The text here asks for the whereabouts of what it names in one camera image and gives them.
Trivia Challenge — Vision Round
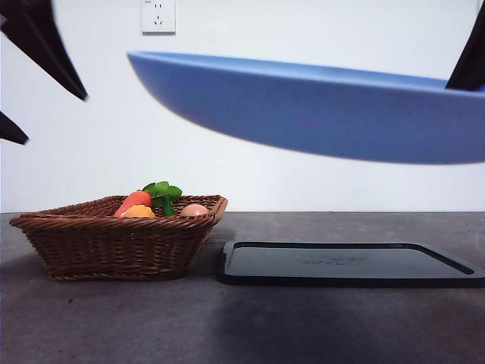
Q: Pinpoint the yellow-orange corn cob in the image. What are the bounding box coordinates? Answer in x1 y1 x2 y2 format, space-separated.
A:
120 204 157 219

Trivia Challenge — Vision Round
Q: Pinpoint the blue round plate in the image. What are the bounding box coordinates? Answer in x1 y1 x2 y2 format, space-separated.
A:
127 51 485 165

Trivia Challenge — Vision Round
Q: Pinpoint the brown wicker basket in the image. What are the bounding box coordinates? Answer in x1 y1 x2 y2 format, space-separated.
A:
9 194 229 282

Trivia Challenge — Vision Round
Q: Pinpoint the orange carrot with green leaves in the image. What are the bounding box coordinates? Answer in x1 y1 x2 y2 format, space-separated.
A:
112 180 183 218

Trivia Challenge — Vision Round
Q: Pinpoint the brown egg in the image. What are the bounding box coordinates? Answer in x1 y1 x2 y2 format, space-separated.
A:
178 203 211 218

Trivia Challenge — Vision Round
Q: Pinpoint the black rectangular tray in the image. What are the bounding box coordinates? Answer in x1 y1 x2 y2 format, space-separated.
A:
216 240 485 287

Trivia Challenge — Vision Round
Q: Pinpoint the white wall socket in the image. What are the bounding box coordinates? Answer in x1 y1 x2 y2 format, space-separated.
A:
142 0 177 36

